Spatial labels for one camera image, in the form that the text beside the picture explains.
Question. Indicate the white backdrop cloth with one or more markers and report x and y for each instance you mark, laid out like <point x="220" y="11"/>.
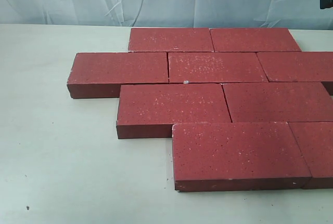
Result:
<point x="292" y="14"/>

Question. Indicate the red brick with white speckles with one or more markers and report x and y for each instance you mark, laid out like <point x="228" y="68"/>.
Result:
<point x="215" y="67"/>

